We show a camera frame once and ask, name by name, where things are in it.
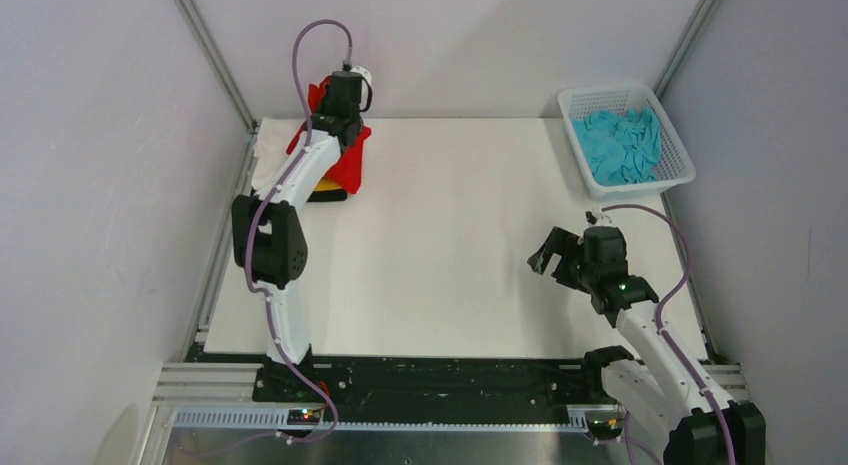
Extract white plastic basket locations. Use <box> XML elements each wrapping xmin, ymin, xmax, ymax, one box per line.
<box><xmin>557</xmin><ymin>83</ymin><xmax>696</xmax><ymax>200</ymax></box>

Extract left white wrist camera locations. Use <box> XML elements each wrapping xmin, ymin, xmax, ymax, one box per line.
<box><xmin>351</xmin><ymin>65</ymin><xmax>373</xmax><ymax>86</ymax></box>

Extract aluminium frame rail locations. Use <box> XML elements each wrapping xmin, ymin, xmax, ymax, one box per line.
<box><xmin>135</xmin><ymin>361</ymin><xmax>776</xmax><ymax>465</ymax></box>

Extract yellow folded t shirt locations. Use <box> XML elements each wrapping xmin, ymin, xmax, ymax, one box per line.
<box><xmin>314</xmin><ymin>178</ymin><xmax>341</xmax><ymax>193</ymax></box>

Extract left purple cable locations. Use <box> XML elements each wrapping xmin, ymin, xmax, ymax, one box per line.
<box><xmin>243</xmin><ymin>19</ymin><xmax>356</xmax><ymax>447</ymax></box>

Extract right controller board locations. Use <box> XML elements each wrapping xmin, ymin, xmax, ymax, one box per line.
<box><xmin>587</xmin><ymin>418</ymin><xmax>625</xmax><ymax>443</ymax></box>

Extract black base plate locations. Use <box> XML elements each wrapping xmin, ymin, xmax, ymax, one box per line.
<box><xmin>252</xmin><ymin>355</ymin><xmax>614</xmax><ymax>426</ymax></box>

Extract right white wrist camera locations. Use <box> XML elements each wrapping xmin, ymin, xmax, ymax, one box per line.
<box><xmin>585</xmin><ymin>208</ymin><xmax>613</xmax><ymax>227</ymax></box>

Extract blue t shirt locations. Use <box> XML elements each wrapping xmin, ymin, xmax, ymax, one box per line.
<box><xmin>571</xmin><ymin>108</ymin><xmax>663</xmax><ymax>187</ymax></box>

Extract controller board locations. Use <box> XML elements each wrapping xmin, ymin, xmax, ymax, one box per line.
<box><xmin>285</xmin><ymin>407</ymin><xmax>324</xmax><ymax>427</ymax></box>
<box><xmin>587</xmin><ymin>418</ymin><xmax>625</xmax><ymax>443</ymax></box>

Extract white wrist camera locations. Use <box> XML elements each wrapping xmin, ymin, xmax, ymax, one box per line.
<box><xmin>351</xmin><ymin>65</ymin><xmax>373</xmax><ymax>86</ymax></box>
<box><xmin>585</xmin><ymin>208</ymin><xmax>613</xmax><ymax>227</ymax></box>

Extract left corner aluminium post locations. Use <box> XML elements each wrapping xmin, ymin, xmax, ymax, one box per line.
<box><xmin>173</xmin><ymin>0</ymin><xmax>257</xmax><ymax>133</ymax></box>

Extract left controller board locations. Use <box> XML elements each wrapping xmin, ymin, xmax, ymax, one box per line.
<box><xmin>285</xmin><ymin>407</ymin><xmax>324</xmax><ymax>427</ymax></box>

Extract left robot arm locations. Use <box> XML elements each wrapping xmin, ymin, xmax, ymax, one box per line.
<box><xmin>231</xmin><ymin>66</ymin><xmax>373</xmax><ymax>401</ymax></box>

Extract white folded t shirt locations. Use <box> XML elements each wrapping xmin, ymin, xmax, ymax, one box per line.
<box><xmin>251</xmin><ymin>118</ymin><xmax>302</xmax><ymax>191</ymax></box>

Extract red t shirt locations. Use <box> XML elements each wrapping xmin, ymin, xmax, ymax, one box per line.
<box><xmin>307</xmin><ymin>75</ymin><xmax>372</xmax><ymax>195</ymax></box>

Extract purple cable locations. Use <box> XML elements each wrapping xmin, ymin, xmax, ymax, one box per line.
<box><xmin>599</xmin><ymin>204</ymin><xmax>740</xmax><ymax>465</ymax></box>
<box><xmin>243</xmin><ymin>19</ymin><xmax>356</xmax><ymax>447</ymax></box>

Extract right corner aluminium post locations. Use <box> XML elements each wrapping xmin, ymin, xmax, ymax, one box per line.
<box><xmin>653</xmin><ymin>0</ymin><xmax>723</xmax><ymax>98</ymax></box>

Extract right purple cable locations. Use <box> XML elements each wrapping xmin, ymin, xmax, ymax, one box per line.
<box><xmin>599</xmin><ymin>204</ymin><xmax>740</xmax><ymax>465</ymax></box>

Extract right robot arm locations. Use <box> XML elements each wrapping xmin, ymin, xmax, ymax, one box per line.
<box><xmin>527</xmin><ymin>226</ymin><xmax>766</xmax><ymax>464</ymax></box>

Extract corner aluminium post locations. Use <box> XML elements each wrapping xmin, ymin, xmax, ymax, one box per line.
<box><xmin>173</xmin><ymin>0</ymin><xmax>257</xmax><ymax>133</ymax></box>
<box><xmin>653</xmin><ymin>0</ymin><xmax>723</xmax><ymax>98</ymax></box>

